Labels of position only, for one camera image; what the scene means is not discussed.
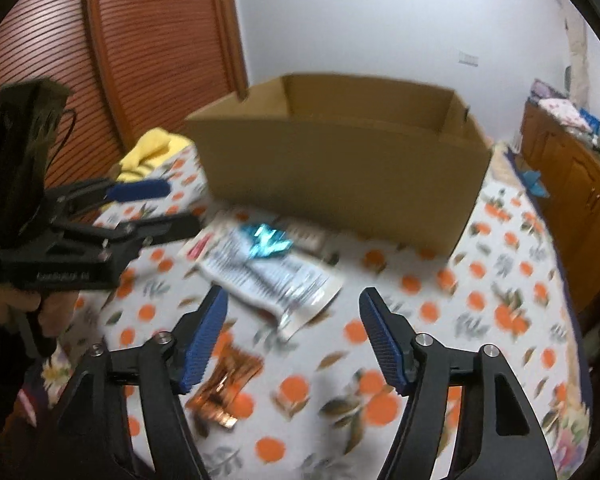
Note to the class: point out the folded floral cloth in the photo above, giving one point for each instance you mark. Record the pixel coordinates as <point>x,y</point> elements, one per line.
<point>565,113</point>

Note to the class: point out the blue cloth on bed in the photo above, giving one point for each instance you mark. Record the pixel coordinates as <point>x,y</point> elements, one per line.
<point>531,180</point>

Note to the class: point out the wall switch plate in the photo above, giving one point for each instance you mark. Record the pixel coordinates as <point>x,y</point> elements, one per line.
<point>468,59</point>

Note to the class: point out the yellow plush toy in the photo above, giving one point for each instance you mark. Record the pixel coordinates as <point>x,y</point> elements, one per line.
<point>151,150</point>

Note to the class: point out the floral curtain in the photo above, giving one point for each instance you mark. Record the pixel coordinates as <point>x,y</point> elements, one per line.
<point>578,46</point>

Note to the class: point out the blue foil candy wrapper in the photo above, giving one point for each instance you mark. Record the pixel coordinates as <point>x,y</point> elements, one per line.
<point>265,242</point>

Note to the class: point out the floral bed quilt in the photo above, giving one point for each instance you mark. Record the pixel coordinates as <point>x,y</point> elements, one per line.
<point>534,314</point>

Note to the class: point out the left hand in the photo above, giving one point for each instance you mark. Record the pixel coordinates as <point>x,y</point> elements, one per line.
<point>55,312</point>

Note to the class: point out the cardboard box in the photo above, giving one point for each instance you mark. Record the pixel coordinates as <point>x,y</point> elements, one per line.
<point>390,159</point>

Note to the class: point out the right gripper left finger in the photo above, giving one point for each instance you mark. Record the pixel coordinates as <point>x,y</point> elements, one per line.
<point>89,433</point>

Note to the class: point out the wooden louvered wardrobe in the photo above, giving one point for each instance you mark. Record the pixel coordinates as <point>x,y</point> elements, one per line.
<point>132,65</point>

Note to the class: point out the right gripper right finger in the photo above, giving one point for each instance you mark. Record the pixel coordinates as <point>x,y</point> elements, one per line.
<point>498,435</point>

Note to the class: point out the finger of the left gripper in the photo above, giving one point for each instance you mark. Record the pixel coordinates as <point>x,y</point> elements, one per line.
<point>125,192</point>
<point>140,234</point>

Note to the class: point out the copper foil snack bar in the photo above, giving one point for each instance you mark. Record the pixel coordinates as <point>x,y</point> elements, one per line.
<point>216,402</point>

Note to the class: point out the orange print tablecloth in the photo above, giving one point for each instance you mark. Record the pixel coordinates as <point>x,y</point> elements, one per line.
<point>322,409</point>

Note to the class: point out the white printed snack packet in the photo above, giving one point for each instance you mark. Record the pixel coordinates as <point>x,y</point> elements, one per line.
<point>294,288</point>

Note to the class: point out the wooden sideboard cabinet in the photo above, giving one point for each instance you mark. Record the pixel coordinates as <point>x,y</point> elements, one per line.
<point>571,174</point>

